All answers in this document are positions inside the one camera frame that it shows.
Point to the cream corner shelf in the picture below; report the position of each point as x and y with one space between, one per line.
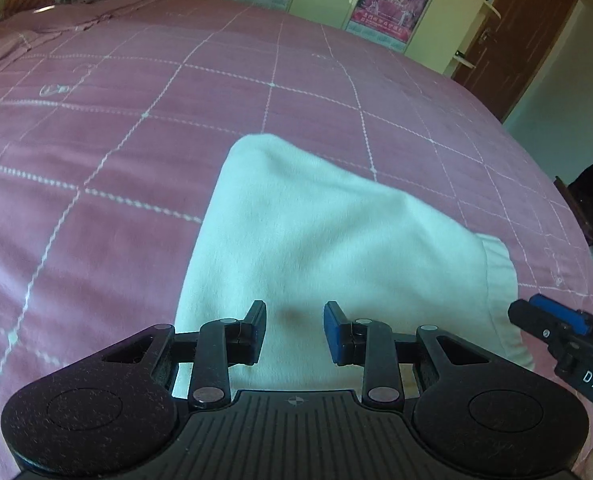
491 5

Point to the brown wooden door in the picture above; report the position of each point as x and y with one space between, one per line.
516 35

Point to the white pants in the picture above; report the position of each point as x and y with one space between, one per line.
326 235

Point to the bed with pink checked sheet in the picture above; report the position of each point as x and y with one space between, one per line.
126 135

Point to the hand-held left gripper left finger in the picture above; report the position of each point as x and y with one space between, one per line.
259 325

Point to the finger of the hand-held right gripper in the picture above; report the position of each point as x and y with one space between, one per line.
566 312
531 317

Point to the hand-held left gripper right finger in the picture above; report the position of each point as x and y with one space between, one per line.
332 331

